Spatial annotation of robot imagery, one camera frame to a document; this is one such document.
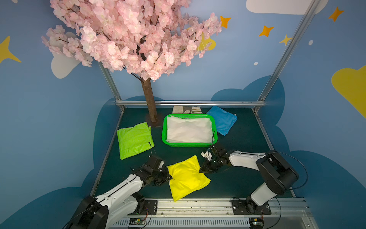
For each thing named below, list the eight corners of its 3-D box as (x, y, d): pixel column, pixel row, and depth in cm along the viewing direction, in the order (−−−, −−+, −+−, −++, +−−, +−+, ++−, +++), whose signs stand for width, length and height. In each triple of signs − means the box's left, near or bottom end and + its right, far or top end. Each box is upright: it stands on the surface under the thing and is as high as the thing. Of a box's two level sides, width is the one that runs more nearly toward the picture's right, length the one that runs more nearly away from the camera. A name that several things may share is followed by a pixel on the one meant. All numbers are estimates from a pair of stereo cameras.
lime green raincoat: (121, 159, 93) (120, 157, 91) (117, 132, 106) (116, 130, 105) (156, 146, 99) (156, 145, 97) (148, 123, 113) (148, 121, 111)
